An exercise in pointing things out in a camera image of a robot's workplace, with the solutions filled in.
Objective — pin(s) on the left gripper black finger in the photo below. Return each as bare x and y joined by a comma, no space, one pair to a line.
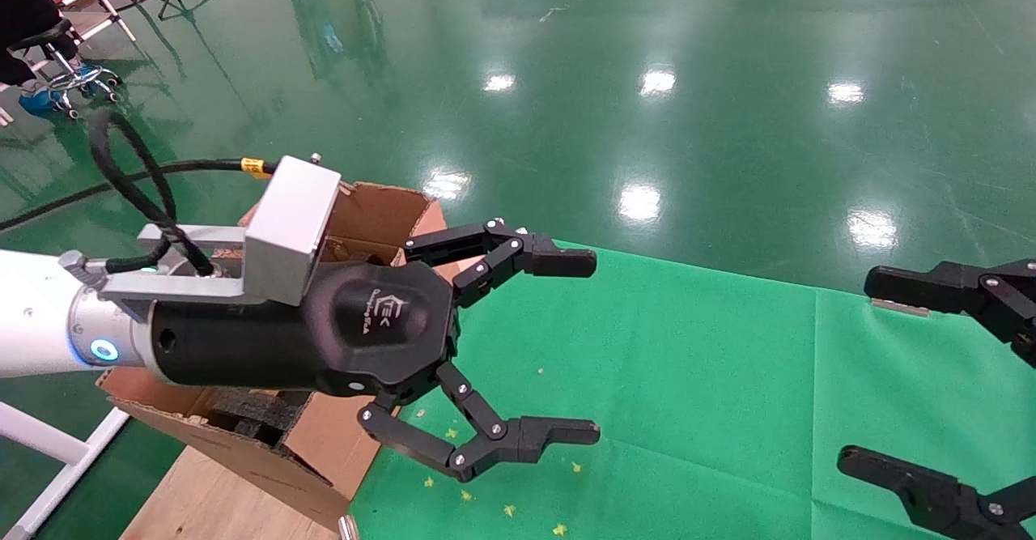
558,262
558,433

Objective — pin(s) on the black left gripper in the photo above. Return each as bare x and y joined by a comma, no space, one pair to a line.
267,342

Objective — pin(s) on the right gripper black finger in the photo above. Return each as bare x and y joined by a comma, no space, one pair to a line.
890,475
914,285

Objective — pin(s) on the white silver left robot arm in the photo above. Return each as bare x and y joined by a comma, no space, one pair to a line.
40,313

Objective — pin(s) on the large open cardboard carton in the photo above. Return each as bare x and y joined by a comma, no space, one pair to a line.
324,459

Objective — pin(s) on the black foam block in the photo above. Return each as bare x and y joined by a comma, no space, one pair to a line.
251,410

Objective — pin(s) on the green table cloth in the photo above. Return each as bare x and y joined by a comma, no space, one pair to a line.
688,378

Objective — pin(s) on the black stool with chrome base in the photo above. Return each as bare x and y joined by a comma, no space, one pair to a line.
44,36

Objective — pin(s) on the person in black clothes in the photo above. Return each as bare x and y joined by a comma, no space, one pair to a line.
24,6

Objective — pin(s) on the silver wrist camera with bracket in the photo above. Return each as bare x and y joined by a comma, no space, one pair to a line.
291,224

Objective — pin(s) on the white tube frame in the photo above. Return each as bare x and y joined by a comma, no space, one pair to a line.
40,435

